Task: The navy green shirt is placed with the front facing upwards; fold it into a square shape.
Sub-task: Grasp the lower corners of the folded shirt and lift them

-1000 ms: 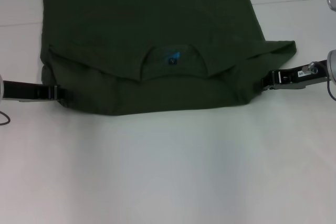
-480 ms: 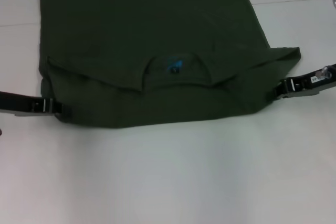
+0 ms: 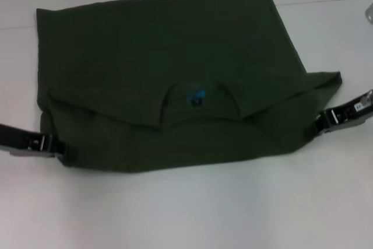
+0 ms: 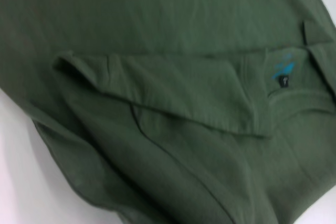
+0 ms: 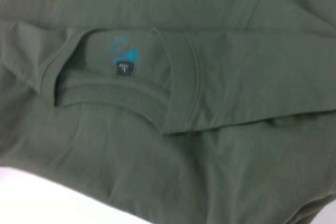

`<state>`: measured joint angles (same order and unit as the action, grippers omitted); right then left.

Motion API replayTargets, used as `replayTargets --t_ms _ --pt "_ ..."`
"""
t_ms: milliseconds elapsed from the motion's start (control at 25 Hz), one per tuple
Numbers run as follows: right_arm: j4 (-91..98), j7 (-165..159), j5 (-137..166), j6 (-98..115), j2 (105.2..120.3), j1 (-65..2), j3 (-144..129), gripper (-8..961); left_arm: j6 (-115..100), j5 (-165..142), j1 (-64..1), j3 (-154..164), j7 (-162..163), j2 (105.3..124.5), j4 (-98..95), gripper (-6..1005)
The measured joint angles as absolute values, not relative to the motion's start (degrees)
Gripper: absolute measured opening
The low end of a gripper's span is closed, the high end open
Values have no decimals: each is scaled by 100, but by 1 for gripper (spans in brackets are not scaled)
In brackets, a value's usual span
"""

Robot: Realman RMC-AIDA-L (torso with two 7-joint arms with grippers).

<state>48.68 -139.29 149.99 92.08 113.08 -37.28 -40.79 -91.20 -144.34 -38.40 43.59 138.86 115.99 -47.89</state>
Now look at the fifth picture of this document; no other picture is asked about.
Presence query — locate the dark green FREE T-shirt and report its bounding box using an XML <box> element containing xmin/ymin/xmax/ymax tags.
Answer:
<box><xmin>0</xmin><ymin>0</ymin><xmax>336</xmax><ymax>224</ymax></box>

